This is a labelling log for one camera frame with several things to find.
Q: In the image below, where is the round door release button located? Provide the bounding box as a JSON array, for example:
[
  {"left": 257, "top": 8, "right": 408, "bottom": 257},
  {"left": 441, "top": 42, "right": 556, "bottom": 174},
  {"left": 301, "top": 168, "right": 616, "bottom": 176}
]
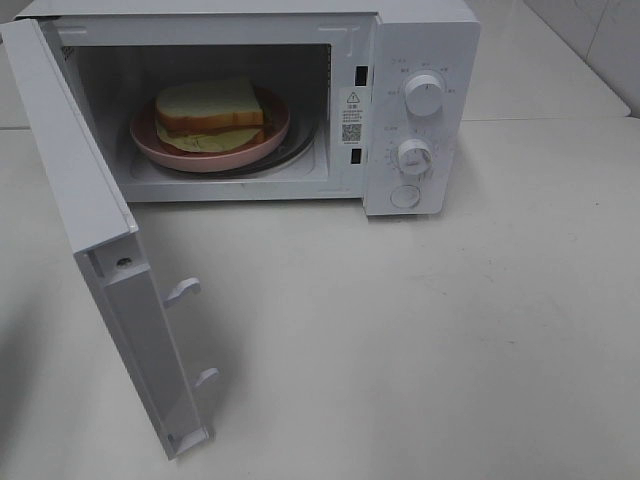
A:
[{"left": 390, "top": 185, "right": 421, "bottom": 209}]

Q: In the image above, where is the sandwich with lettuce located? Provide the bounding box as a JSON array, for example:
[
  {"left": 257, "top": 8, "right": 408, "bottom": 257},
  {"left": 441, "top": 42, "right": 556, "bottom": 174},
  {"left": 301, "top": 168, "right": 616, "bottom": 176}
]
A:
[{"left": 155, "top": 76, "right": 265, "bottom": 136}]

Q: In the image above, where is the pink round plate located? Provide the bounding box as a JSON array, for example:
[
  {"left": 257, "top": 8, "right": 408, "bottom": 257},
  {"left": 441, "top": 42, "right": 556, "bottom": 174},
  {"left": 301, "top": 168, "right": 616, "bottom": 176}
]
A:
[{"left": 130, "top": 87, "right": 291, "bottom": 173}]

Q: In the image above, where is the white microwave door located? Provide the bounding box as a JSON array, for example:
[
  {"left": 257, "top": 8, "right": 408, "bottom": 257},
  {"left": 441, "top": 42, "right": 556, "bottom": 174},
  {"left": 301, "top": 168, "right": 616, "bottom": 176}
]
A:
[{"left": 1, "top": 19, "right": 209, "bottom": 459}]

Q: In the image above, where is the lower white timer knob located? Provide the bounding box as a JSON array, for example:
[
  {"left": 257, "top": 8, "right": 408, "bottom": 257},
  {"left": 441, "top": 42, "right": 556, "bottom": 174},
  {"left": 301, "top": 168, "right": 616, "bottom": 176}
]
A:
[{"left": 397, "top": 139, "right": 432, "bottom": 176}]

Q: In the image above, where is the warning label with QR code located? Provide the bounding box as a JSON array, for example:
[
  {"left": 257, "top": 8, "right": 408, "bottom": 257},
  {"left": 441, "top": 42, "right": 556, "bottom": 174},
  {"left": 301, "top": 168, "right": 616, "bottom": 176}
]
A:
[{"left": 339, "top": 88, "right": 366, "bottom": 145}]

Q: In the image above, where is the white microwave oven body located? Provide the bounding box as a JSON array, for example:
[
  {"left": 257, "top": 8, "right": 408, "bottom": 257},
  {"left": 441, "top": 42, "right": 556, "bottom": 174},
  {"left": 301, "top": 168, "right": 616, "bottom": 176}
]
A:
[{"left": 13, "top": 1, "right": 481, "bottom": 215}]

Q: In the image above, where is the upper white power knob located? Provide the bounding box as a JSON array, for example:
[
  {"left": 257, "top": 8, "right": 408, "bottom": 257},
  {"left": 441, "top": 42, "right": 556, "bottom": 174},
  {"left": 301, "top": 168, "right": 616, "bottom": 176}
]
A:
[{"left": 404, "top": 70, "right": 445, "bottom": 117}]

